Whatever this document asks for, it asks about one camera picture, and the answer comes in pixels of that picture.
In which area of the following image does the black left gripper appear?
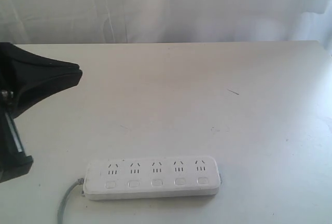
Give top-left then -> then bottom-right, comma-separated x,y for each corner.
1,43 -> 82,183

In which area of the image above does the white five-outlet power strip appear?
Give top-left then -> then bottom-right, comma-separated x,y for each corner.
83,156 -> 222,201

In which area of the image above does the white sheer curtain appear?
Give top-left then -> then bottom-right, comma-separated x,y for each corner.
1,0 -> 331,51

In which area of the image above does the grey power cord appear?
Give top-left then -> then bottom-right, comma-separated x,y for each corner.
57,178 -> 85,224

